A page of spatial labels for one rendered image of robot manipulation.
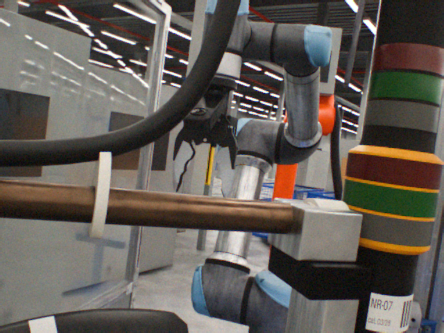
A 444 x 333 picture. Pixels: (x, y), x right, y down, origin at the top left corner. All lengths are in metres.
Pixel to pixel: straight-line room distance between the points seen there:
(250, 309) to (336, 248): 0.85
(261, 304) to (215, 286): 0.12
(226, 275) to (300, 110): 0.42
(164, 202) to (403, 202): 0.10
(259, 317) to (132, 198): 0.89
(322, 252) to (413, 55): 0.10
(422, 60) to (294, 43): 0.64
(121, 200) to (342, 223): 0.09
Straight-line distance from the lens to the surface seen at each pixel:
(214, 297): 1.05
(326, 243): 0.19
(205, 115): 0.68
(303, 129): 1.05
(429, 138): 0.22
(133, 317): 0.37
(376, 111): 0.21
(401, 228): 0.20
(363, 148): 0.21
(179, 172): 0.77
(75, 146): 0.16
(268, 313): 1.03
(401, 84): 0.21
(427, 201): 0.21
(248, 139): 1.15
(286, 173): 4.33
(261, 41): 0.85
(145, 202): 0.17
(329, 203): 0.20
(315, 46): 0.84
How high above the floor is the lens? 1.57
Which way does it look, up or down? 3 degrees down
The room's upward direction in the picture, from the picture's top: 8 degrees clockwise
